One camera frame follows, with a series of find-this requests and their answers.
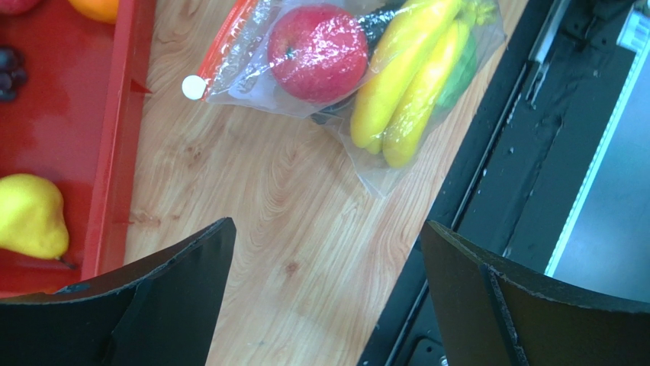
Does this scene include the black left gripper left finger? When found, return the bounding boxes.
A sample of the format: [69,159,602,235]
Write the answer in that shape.
[1,217,237,365]

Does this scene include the clear zip top bag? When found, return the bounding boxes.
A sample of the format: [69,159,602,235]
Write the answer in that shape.
[182,1,505,196]

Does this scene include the red apple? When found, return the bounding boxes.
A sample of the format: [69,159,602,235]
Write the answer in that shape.
[267,4,368,104]

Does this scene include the red plastic tray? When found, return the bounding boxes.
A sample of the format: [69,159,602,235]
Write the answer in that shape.
[1,1,156,297]

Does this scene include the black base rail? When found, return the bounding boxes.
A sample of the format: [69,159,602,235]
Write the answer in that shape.
[359,1,649,365]

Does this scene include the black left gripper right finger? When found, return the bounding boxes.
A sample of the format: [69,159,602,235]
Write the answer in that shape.
[421,222,649,365]

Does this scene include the yellow banana bunch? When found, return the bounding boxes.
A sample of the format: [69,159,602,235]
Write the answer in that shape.
[349,1,497,169]

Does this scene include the dark purple grapes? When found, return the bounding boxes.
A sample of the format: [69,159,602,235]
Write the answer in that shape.
[1,45,28,102]

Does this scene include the small orange tangerine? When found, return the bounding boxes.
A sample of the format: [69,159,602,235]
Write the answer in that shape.
[68,0,120,24]

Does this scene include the green cabbage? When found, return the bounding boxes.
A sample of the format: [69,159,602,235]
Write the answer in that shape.
[436,33,478,110]

